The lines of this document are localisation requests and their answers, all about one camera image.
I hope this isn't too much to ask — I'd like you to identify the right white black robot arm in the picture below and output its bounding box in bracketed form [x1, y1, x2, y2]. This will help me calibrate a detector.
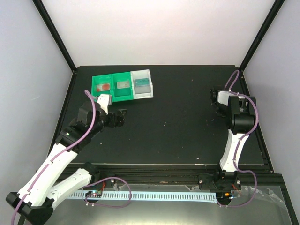
[210, 89, 258, 189]

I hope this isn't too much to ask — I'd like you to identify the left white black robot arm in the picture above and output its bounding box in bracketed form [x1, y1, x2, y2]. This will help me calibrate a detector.
[6, 102, 127, 225]

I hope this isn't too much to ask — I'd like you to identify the grey card in bin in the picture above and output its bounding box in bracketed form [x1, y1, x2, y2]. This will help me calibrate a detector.
[117, 81, 131, 89]

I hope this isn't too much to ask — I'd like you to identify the red spotted card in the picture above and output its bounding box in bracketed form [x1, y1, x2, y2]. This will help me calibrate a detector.
[96, 83, 110, 92]

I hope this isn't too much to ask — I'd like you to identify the teal card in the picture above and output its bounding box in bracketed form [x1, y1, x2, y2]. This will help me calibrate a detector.
[135, 78, 150, 87]

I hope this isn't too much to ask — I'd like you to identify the middle green bin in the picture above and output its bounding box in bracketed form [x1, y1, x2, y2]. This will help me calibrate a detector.
[112, 72, 134, 102]

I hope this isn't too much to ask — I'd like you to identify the green bin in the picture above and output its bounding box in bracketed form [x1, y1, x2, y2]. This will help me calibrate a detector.
[91, 74, 114, 101]
[112, 72, 134, 102]

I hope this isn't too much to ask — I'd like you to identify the white translucent bin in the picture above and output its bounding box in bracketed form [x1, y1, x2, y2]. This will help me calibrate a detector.
[130, 69, 153, 99]

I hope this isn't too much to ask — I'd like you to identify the left green bin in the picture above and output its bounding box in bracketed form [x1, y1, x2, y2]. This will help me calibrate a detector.
[91, 74, 114, 101]

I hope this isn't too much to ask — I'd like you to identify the small circuit board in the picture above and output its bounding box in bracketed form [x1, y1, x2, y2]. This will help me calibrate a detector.
[85, 190, 102, 198]

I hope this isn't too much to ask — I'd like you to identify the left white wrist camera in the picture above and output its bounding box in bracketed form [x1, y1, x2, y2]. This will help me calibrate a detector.
[97, 94, 112, 114]

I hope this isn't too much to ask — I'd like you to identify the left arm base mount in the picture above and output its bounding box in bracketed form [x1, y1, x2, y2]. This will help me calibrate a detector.
[74, 172, 117, 189]

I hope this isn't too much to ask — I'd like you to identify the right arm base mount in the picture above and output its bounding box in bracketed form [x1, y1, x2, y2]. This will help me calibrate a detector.
[198, 171, 240, 190]

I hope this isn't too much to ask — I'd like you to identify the white slotted cable duct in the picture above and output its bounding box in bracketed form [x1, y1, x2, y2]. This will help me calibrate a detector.
[67, 190, 217, 203]

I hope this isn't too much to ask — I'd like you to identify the right black frame post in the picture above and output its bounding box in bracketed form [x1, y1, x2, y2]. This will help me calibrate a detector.
[239, 0, 285, 72]

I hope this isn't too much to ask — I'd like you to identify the black frame post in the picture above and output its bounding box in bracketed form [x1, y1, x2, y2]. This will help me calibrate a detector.
[239, 0, 285, 72]
[32, 0, 77, 72]

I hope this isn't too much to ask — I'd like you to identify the left black frame post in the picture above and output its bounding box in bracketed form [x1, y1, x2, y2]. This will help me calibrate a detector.
[32, 0, 77, 72]

